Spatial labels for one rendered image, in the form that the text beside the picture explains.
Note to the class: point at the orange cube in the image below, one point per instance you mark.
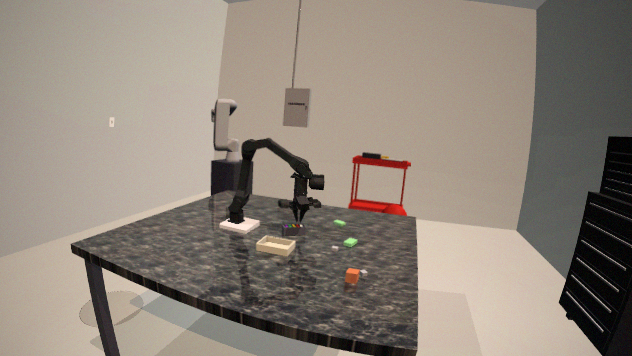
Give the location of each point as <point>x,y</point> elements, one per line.
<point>352,276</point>

